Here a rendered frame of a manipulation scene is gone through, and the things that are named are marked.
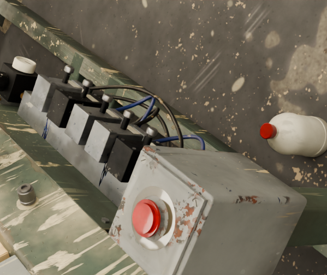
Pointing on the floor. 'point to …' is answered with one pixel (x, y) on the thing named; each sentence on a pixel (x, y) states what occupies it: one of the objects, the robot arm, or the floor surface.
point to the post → (321, 217)
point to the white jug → (297, 135)
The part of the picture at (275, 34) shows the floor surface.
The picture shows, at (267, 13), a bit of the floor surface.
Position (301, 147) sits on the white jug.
